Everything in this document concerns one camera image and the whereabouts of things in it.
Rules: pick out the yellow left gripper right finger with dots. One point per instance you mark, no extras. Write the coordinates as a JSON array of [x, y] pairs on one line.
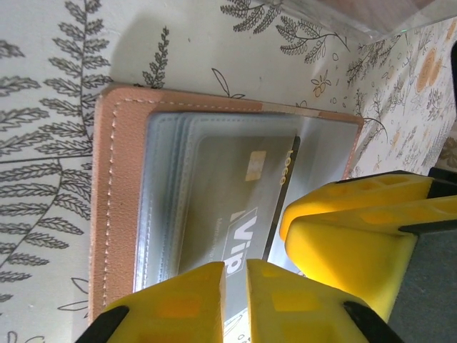
[[296, 314]]

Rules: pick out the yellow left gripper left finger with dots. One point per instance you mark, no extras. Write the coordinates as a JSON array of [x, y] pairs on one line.
[[171, 311]]

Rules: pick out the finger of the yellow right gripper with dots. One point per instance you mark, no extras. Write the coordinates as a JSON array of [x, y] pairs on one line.
[[375, 186], [339, 257]]

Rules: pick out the black vip credit card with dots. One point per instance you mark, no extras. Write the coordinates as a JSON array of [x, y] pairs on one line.
[[242, 200]]

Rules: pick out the tan leather card holder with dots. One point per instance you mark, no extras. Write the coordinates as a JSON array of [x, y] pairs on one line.
[[121, 178]]

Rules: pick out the clear acrylic box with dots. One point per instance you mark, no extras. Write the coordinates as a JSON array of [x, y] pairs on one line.
[[357, 14]]

